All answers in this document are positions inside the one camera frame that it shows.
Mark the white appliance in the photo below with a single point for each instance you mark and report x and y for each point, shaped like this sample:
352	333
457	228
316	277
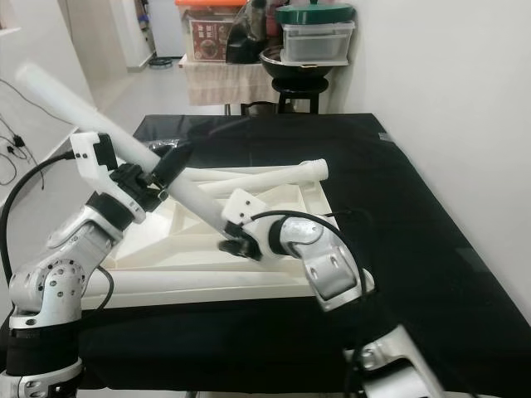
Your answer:
166	29

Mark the white plastic children table top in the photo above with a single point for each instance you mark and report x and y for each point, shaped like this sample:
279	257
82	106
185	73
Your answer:
182	240

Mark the black round stool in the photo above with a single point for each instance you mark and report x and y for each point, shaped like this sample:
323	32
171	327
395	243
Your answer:
299	87

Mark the storage box with orange lid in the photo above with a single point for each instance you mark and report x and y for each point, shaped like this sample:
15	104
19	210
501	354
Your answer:
207	40

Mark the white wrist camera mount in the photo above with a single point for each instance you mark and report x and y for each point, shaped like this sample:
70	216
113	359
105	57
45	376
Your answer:
90	153
241	206

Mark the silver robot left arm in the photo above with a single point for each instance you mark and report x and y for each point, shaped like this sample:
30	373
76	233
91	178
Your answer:
62	286

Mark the clear plastic storage container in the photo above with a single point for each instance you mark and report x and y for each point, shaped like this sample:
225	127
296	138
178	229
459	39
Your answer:
317	43

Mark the glossy black bag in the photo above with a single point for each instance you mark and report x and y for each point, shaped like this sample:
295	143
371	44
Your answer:
245	41

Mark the black tablecloth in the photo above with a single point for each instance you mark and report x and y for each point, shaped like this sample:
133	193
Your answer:
398	199

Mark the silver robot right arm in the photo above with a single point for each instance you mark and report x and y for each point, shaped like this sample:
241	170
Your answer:
328	265

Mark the green pot lid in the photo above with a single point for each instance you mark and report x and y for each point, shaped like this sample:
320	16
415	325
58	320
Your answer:
315	15

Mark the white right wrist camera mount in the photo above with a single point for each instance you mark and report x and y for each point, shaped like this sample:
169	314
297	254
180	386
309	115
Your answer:
241	206

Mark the beige cloth covered table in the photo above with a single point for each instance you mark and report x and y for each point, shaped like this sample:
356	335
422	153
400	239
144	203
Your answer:
228	83

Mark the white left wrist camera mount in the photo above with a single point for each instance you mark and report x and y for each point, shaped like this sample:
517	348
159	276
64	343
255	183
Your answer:
90	153

